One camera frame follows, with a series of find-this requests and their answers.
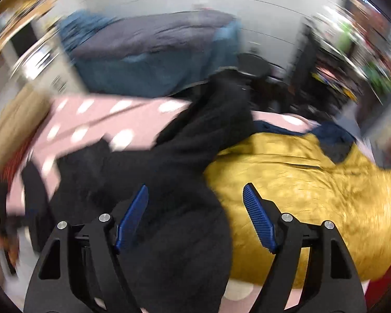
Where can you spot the left hand yellow nails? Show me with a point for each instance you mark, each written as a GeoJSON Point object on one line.
{"type": "Point", "coordinates": [11, 246]}

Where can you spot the black office chair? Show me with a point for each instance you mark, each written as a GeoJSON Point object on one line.
{"type": "Point", "coordinates": [266, 84]}

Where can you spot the red patterned garment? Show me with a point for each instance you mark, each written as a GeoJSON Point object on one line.
{"type": "Point", "coordinates": [13, 164]}

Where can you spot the pink polka dot bedsheet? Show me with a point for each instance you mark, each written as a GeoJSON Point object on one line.
{"type": "Point", "coordinates": [126, 123]}

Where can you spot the navy blue garment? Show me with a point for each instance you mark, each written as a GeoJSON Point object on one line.
{"type": "Point", "coordinates": [334, 141]}

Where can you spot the black quilted puffer jacket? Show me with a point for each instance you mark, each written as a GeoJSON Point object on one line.
{"type": "Point", "coordinates": [180, 258]}

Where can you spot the teal blue duvet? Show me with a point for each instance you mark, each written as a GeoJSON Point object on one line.
{"type": "Point", "coordinates": [149, 75]}

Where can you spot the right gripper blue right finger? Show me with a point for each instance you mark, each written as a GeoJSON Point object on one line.
{"type": "Point", "coordinates": [260, 217]}

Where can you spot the mustard yellow jacket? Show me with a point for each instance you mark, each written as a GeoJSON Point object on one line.
{"type": "Point", "coordinates": [293, 172]}

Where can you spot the grey purple blanket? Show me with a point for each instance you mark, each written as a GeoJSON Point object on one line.
{"type": "Point", "coordinates": [189, 30]}

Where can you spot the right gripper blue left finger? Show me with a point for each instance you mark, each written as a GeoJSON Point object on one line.
{"type": "Point", "coordinates": [128, 217]}

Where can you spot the wooden shelf unit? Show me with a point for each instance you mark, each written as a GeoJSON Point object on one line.
{"type": "Point", "coordinates": [16, 6]}

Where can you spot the tan folded coat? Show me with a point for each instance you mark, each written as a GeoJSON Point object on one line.
{"type": "Point", "coordinates": [20, 118]}

